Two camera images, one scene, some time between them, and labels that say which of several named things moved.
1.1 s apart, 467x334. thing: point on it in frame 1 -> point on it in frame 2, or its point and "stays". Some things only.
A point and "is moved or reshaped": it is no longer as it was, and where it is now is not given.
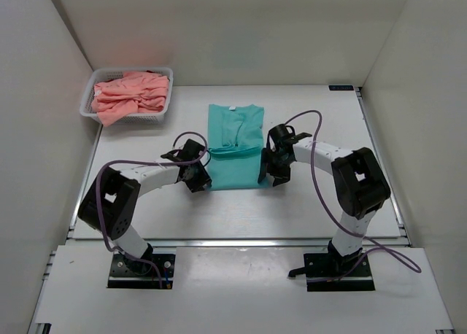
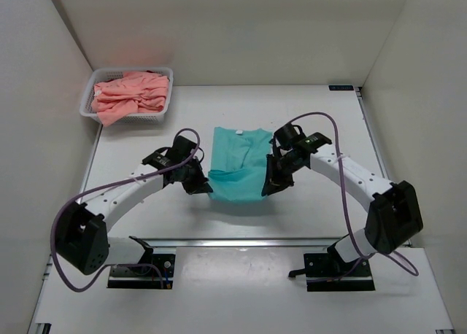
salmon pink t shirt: [127, 95] stays
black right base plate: [332, 272] stays
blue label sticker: [341, 87] stays
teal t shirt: [236, 144] is moved or reshaped
